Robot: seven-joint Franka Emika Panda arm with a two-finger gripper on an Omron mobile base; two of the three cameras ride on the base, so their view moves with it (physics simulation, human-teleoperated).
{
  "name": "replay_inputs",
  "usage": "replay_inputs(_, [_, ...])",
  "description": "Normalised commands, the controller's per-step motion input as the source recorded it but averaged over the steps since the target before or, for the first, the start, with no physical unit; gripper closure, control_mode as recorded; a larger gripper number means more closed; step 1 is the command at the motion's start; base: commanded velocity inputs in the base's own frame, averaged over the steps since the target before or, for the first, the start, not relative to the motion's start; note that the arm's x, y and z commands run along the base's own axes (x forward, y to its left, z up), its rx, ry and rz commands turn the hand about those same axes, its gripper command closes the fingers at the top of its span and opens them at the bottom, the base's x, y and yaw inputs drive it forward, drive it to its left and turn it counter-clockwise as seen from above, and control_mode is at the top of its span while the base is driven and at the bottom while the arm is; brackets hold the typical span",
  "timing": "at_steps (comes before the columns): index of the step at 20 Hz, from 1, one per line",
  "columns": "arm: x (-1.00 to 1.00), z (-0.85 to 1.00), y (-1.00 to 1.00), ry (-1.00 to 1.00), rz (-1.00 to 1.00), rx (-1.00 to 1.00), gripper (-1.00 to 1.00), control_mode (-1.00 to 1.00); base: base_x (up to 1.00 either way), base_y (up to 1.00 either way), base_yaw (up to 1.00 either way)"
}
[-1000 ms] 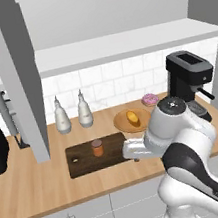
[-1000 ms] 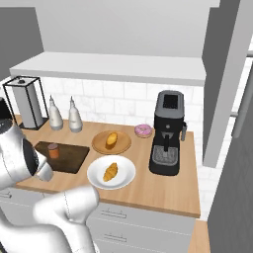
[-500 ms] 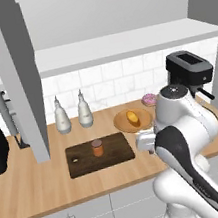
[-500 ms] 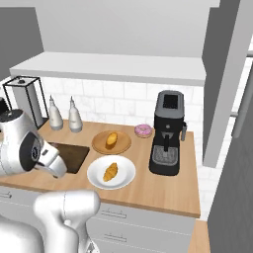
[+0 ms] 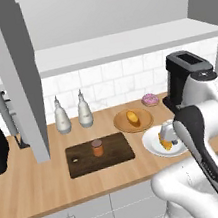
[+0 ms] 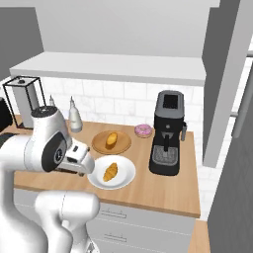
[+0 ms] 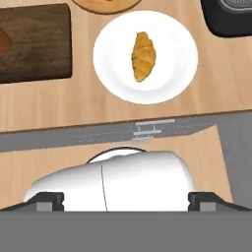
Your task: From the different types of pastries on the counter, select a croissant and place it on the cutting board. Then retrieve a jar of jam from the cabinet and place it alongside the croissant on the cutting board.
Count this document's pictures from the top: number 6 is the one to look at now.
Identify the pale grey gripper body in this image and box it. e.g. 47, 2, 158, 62
55, 153, 97, 176

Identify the golden croissant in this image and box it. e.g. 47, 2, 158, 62
103, 162, 119, 183

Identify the round wooden cutting board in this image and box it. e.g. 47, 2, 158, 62
91, 129, 132, 156

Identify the white upper cabinet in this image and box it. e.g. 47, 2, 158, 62
9, 0, 221, 87

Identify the grey tall cabinet panel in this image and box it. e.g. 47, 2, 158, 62
201, 0, 253, 168

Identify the yellow bun pastry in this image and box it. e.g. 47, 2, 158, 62
105, 131, 119, 150

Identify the large white squeeze bottle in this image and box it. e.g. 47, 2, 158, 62
67, 96, 84, 133

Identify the white round plate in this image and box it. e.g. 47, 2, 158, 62
87, 154, 136, 191

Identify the grey narrow drawer front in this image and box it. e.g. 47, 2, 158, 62
13, 188, 45, 213

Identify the pink frosted donut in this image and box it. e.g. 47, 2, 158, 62
133, 124, 154, 139

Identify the white paper towel roll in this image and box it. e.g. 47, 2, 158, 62
12, 78, 41, 129

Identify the black appliance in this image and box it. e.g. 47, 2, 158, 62
0, 97, 14, 133

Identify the grey shallow drawer front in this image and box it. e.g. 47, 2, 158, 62
97, 201, 197, 236

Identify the black coffee machine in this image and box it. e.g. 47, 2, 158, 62
148, 90, 188, 177

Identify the grey deep drawer front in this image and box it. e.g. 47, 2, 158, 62
86, 218, 194, 253

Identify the dark grey fridge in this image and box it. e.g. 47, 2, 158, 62
207, 108, 253, 253

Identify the grey drawer handle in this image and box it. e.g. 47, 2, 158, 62
104, 232, 128, 243
100, 209, 128, 218

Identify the black wire towel holder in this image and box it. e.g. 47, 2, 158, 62
2, 75, 47, 129

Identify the grey fridge handle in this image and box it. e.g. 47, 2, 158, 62
229, 69, 253, 139

